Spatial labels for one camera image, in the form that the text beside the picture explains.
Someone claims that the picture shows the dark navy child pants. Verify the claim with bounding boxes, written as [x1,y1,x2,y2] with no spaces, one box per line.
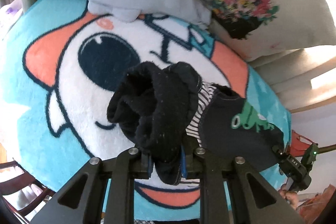
[106,62,284,185]

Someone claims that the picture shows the right hand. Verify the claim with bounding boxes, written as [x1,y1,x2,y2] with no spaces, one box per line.
[278,189,299,210]

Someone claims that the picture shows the wooden coat stand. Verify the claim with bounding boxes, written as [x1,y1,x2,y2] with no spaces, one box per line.
[318,144,336,154]

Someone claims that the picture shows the red plastic bag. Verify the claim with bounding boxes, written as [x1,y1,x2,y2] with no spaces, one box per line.
[288,130,335,223]

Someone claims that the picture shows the dark wooden chair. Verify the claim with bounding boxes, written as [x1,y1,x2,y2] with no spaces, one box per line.
[1,161,55,223]

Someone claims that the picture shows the beige padded headboard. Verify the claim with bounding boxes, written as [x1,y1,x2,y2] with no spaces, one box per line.
[249,46,335,113]

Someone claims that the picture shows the cartoon face fleece blanket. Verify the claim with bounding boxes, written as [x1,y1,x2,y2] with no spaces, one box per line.
[1,0,291,191]

